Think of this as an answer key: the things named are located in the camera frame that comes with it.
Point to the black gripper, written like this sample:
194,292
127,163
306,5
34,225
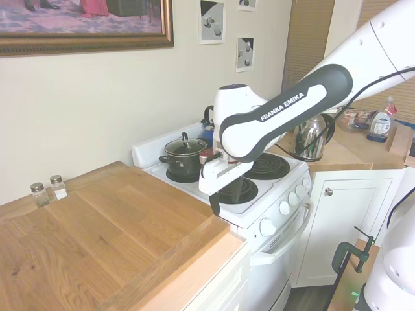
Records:
238,181

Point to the glass pot lid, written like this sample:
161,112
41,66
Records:
183,147

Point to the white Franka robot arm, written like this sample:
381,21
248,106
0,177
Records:
291,103

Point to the black cooking pot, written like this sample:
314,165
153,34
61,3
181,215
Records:
181,166

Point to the black coil burner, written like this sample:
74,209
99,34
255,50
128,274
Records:
175,178
251,192
272,165

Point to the white stove knob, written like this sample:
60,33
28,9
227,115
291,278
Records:
267,227
300,190
284,207
292,198
306,183

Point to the blue stovetop kettle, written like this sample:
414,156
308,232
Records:
207,131

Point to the white electric stove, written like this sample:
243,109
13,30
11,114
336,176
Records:
275,269

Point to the metal cabinet knob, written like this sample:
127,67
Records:
329,191

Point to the stainless steel electric kettle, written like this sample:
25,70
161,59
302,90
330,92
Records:
311,139

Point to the white base cabinet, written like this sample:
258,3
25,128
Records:
207,285

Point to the white cabinet door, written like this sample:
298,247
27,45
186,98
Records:
350,226

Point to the green metal clamp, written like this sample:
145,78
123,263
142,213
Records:
340,256

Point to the large wooden butcher board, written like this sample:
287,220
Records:
113,223

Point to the clear plastic food container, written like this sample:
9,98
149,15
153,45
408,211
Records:
355,121

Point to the small grey spheres print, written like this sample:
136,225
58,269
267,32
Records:
244,55

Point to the clear dish soap bottle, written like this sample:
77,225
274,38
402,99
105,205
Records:
382,121

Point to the large grey spheres print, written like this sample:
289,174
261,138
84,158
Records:
212,26

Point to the light wooden block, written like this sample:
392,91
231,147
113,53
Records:
402,142

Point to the brown window blind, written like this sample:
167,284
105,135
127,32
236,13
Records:
304,35

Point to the glass salt shaker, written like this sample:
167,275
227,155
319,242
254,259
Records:
59,189

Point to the glass pepper shaker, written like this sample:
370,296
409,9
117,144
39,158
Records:
40,196

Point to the gold framed painting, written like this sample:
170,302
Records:
81,29

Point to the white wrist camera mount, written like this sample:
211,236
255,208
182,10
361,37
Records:
214,176

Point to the cropped grey wall print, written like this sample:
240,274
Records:
248,4

